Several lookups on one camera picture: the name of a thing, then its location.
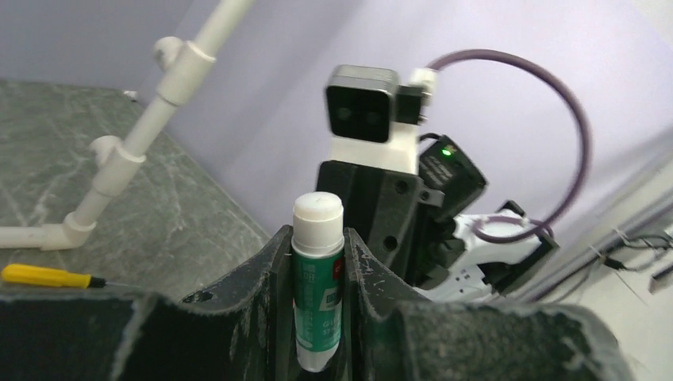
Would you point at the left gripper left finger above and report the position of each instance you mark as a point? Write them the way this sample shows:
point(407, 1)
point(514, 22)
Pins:
point(238, 328)

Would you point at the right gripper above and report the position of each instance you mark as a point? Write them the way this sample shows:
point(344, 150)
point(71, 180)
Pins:
point(388, 209)

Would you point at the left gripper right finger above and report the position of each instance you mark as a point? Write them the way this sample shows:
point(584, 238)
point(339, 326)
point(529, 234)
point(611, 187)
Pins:
point(393, 333)

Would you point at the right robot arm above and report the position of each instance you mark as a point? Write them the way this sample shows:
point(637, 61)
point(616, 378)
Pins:
point(473, 257)

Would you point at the yellow screwdriver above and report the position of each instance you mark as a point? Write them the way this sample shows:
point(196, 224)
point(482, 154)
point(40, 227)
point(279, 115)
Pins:
point(50, 277)

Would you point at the white PVC pipe frame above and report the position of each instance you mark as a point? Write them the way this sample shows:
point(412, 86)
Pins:
point(185, 65)

